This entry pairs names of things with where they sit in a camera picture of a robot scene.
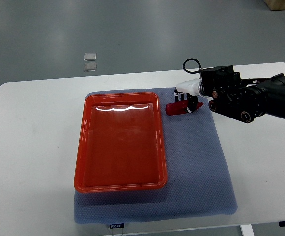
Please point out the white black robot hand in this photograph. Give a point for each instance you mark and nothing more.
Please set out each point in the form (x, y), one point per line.
(186, 95)

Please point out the red pepper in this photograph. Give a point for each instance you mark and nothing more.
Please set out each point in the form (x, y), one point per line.
(175, 108)

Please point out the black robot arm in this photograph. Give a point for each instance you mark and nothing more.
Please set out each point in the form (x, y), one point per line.
(237, 98)

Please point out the red plastic tray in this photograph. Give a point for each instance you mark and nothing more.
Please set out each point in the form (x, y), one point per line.
(121, 145)

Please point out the blue-grey mesh mat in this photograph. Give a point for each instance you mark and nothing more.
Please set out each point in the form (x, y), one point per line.
(198, 184)

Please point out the upper floor metal plate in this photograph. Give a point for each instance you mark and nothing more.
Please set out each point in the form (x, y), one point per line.
(90, 56)

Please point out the cardboard box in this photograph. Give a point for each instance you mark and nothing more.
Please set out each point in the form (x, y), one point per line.
(275, 5)

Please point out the white table leg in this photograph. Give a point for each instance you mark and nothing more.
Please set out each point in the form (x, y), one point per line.
(247, 230)

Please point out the black table label centre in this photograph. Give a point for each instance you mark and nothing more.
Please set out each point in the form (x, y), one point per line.
(117, 226)

